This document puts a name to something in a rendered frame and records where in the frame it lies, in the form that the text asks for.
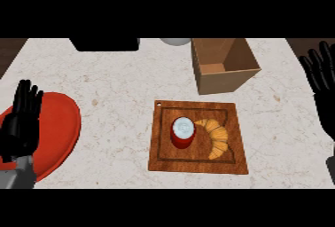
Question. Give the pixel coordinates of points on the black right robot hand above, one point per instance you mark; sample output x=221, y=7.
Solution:
x=325, y=88

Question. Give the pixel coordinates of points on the black appliance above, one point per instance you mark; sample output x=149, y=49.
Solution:
x=106, y=44

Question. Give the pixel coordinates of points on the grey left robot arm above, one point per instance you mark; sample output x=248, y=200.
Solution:
x=16, y=174

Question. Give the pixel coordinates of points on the pale grey round object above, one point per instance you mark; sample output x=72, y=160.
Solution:
x=174, y=41

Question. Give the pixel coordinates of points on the brown cardboard box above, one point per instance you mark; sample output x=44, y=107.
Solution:
x=221, y=74

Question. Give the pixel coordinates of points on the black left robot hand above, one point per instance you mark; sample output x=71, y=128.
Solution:
x=21, y=124

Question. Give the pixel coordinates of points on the red oval plate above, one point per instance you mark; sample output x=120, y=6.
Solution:
x=56, y=130

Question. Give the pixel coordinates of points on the brown wooden cutting board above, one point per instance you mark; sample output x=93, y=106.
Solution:
x=198, y=159

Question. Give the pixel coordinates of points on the red can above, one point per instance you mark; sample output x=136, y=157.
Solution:
x=182, y=133

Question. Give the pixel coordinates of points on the golden croissant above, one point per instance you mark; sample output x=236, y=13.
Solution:
x=217, y=137

